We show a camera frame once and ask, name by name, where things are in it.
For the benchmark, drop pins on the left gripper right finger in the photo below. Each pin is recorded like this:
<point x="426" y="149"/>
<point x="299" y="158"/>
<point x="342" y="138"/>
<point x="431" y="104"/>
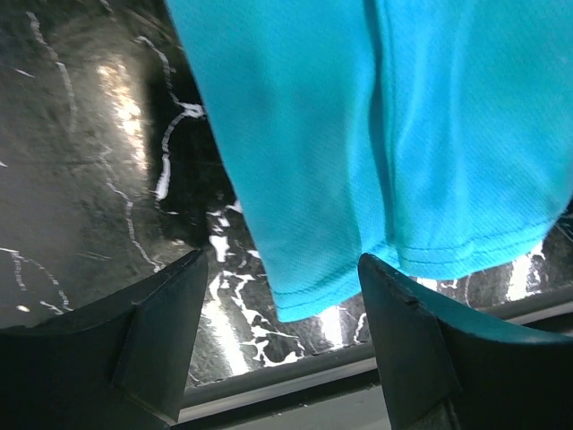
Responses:
<point x="444" y="365"/>

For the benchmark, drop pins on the teal t shirt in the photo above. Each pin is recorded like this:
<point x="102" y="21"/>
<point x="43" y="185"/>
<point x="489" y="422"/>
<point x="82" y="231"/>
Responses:
<point x="435" y="135"/>

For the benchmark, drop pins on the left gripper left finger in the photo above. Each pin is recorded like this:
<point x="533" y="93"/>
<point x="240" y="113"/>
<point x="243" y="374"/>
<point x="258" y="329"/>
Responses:
<point x="118" y="363"/>

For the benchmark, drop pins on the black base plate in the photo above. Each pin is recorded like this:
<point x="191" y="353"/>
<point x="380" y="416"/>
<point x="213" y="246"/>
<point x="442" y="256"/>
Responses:
<point x="277" y="389"/>

